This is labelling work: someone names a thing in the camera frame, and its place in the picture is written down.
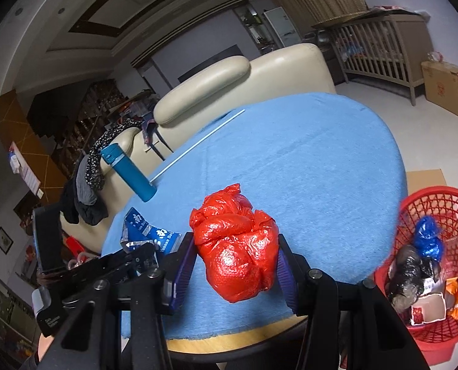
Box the blue and white foil packet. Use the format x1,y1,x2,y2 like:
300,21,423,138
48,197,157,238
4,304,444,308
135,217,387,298
120,207,182,257

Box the white carton box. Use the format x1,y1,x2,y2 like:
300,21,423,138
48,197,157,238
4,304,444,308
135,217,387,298
410,292,447,325

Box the flat cardboard sheet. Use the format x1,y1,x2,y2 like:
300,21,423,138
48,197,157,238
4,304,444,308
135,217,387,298
406,169,448,197

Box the wall calendar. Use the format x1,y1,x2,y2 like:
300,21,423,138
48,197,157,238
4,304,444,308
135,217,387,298
8,142,41,196

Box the purple patterned cloth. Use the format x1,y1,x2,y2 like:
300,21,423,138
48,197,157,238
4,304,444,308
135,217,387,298
142,119,160,147

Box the black television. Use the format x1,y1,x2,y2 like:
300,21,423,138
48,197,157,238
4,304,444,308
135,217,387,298
177,44,243,83

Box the glass display cabinet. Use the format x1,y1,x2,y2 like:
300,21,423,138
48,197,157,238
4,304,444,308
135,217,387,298
235,4,276,47

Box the cream leather sofa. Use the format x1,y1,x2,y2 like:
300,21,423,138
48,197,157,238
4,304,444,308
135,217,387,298
59,42,337,257

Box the black plastic bag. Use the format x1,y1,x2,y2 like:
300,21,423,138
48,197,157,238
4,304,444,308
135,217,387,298
385,244,446,313

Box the red plastic basket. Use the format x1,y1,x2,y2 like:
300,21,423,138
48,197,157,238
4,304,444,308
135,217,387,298
373,186,458,365

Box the wooden crib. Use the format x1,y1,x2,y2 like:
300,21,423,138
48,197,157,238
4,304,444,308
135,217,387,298
312,6,430,105

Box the white refrigerator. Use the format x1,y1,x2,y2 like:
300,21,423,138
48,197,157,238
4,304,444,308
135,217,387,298
262,6,303,49

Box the dark patterned cloth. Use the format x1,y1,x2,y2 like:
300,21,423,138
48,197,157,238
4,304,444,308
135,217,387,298
85,119,143,191

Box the framed wall picture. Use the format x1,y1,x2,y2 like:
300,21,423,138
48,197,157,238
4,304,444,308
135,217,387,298
0,227,14,255

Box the black cloth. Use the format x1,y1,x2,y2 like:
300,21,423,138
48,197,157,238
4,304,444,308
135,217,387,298
61,179,108,226

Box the blue tablecloth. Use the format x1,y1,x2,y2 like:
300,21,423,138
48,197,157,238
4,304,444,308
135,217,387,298
102,92,408,349

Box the dark wooden shelf unit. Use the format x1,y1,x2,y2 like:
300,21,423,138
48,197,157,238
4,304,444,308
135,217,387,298
28,79,137,178

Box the brown cardboard box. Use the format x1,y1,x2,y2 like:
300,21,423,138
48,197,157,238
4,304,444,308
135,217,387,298
421,60,458,117

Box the grey cloth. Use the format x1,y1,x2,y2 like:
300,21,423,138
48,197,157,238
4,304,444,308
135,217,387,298
75,158,98,207

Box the blue plastic bag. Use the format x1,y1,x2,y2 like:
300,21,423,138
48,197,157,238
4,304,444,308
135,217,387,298
412,216,444,259

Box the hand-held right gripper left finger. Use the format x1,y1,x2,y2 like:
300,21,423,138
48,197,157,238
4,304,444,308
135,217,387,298
38,231,198,370

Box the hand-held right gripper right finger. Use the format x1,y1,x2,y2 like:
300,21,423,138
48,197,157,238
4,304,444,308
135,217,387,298
276,233,432,370

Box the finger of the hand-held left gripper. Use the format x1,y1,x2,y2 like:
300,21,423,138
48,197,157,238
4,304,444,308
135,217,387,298
98,242,155,268
109,256,159,284

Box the thin white rod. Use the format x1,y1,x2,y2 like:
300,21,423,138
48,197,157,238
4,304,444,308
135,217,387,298
150,109,246,183

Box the blue water bottle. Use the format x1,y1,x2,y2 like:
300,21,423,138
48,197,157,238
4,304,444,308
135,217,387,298
100,143,156,202

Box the red plastic bag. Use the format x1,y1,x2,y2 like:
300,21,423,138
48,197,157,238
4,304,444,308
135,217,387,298
189,183,281,304

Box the small red plastic item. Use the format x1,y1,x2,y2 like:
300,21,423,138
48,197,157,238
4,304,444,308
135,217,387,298
64,236,84,258

